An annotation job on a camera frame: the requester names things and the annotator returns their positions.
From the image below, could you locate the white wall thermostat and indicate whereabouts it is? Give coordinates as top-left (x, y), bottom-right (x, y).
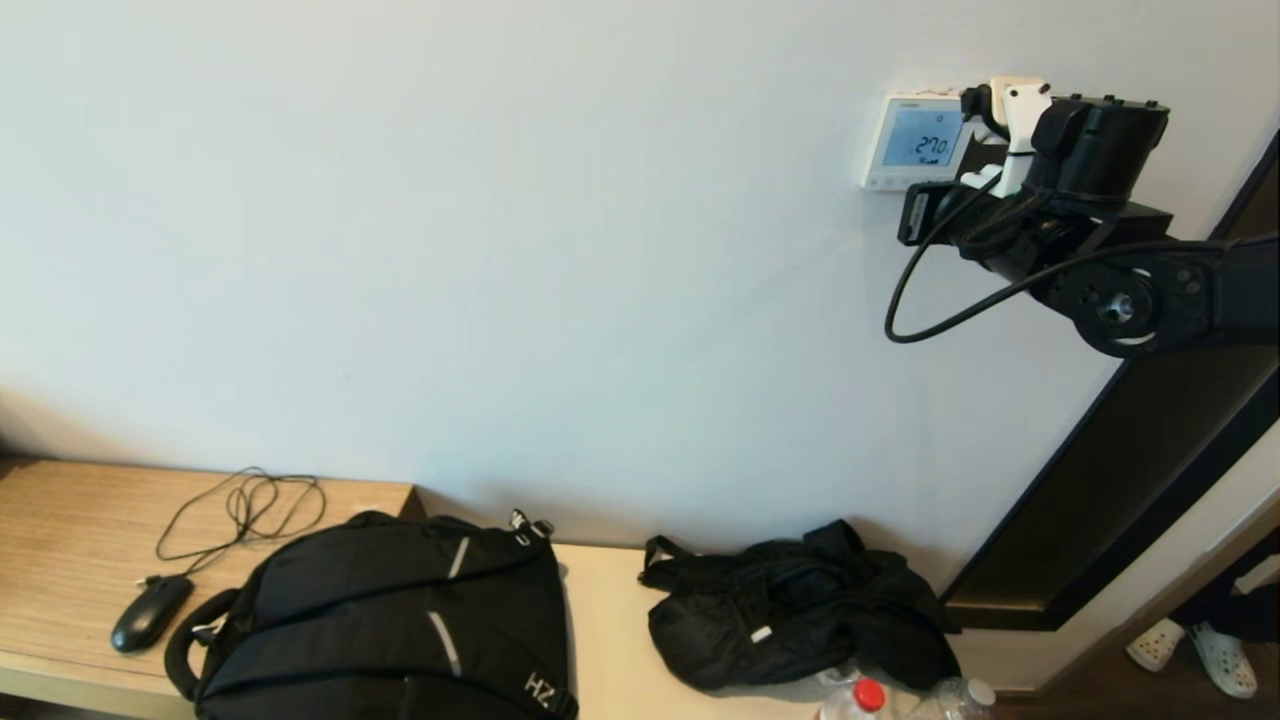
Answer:
top-left (860, 93), bottom-right (976, 192)

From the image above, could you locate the crumpled black fabric bag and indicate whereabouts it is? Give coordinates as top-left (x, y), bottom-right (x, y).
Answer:
top-left (638, 518), bottom-right (961, 693)

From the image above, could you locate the white clog shoe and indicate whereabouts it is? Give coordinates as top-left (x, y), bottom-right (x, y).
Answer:
top-left (1188, 622), bottom-right (1259, 699)
top-left (1127, 617), bottom-right (1186, 673)

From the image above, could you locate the black trouser leg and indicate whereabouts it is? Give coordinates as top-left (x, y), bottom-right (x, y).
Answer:
top-left (1172, 528), bottom-right (1280, 643)

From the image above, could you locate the white cap clear bottle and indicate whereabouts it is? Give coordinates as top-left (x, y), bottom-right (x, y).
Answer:
top-left (905, 676), bottom-right (998, 720)

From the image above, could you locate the red cap water bottle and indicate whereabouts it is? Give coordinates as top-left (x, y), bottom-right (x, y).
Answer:
top-left (815, 677), bottom-right (889, 720)

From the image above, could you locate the cream low cabinet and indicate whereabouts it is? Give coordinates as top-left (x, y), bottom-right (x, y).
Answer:
top-left (555, 543), bottom-right (1001, 720)

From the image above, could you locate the large black backpack HZ print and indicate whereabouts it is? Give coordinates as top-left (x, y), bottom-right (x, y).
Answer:
top-left (163, 510), bottom-right (579, 720)

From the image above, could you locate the black computer mouse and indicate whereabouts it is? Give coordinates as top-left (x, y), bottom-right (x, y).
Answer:
top-left (110, 575), bottom-right (194, 656)

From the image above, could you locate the light wooden desk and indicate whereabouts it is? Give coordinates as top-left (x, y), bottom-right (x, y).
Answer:
top-left (0, 458), bottom-right (426, 720)

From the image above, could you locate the black wall switch panel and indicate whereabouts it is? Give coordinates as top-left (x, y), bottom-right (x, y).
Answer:
top-left (965, 132), bottom-right (1006, 178)

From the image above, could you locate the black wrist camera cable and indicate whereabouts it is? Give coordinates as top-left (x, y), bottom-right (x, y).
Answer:
top-left (884, 172), bottom-right (1280, 345)

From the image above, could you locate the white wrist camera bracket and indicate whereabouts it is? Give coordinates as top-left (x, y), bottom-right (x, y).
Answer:
top-left (962, 77), bottom-right (1053, 197)

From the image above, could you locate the thin black mouse cable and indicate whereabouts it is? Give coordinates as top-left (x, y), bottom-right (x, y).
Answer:
top-left (135, 468), bottom-right (327, 591)

